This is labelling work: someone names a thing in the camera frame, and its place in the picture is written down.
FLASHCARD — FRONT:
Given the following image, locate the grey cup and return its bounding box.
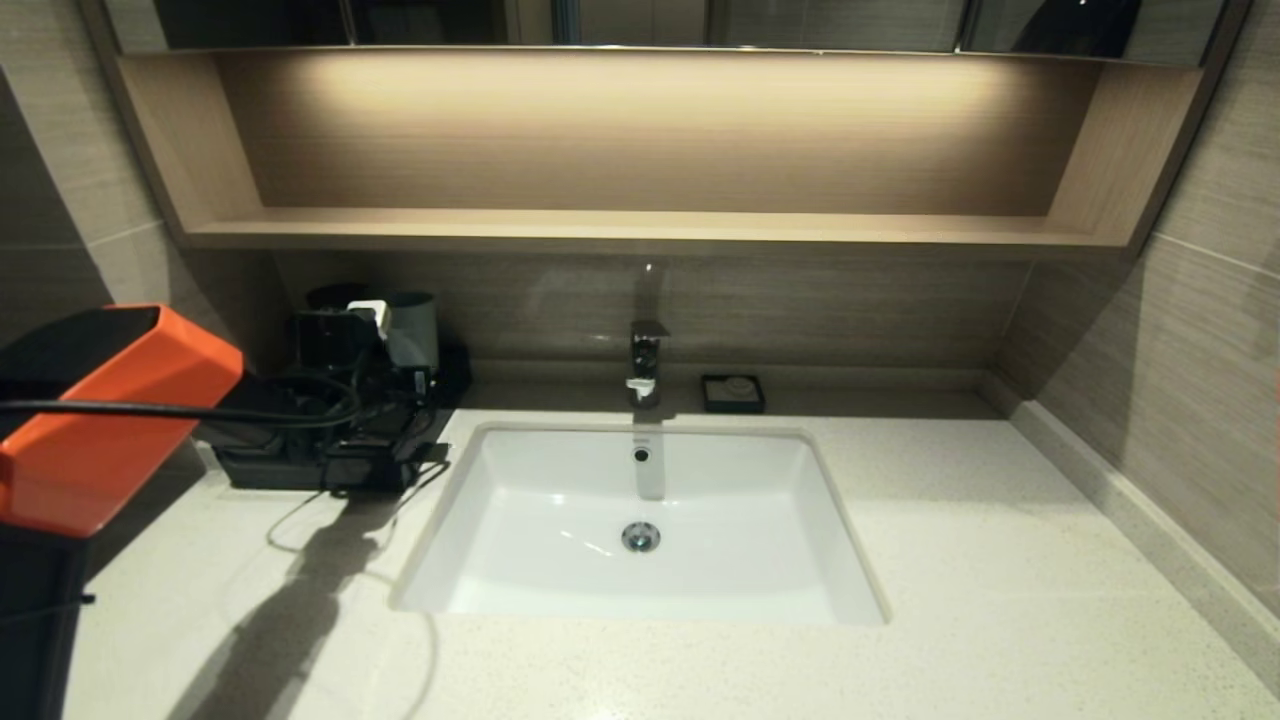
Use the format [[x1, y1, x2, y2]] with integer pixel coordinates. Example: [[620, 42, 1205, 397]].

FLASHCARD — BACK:
[[385, 291, 441, 373]]

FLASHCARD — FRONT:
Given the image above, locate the black amenity tray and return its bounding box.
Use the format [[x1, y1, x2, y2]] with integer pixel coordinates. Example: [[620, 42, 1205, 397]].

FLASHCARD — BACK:
[[215, 445, 406, 493]]

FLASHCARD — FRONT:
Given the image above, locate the black box body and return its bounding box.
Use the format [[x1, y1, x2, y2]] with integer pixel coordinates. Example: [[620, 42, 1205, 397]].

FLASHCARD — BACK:
[[215, 345, 476, 493]]

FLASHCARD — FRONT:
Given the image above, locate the black cylindrical container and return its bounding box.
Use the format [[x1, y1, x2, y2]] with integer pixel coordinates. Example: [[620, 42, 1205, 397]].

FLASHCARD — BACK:
[[307, 283, 379, 313]]

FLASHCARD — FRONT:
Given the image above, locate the chrome faucet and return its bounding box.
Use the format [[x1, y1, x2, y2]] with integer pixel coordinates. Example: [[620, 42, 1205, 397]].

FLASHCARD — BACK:
[[627, 320, 673, 408]]

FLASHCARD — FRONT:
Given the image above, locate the white ceramic sink basin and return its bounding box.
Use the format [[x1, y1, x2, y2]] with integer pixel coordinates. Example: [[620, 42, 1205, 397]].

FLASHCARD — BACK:
[[390, 422, 891, 629]]

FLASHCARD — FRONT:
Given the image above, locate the black soap dish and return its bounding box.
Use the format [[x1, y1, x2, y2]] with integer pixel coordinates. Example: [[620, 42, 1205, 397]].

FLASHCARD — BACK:
[[702, 374, 768, 415]]

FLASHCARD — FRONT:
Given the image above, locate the mirror cabinet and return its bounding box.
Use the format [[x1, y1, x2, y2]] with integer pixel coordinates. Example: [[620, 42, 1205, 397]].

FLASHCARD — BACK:
[[100, 0, 1236, 67]]

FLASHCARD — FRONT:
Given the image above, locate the stone backsplash ledge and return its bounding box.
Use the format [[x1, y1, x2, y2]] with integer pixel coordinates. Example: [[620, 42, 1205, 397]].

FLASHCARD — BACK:
[[985, 370, 1280, 691]]

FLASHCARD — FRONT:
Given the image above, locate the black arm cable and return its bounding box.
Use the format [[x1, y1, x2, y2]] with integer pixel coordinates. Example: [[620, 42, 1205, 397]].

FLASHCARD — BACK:
[[0, 370, 363, 431]]

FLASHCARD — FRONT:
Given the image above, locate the wooden wall shelf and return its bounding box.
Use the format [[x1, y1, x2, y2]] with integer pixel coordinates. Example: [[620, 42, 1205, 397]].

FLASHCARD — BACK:
[[85, 48, 1251, 263]]

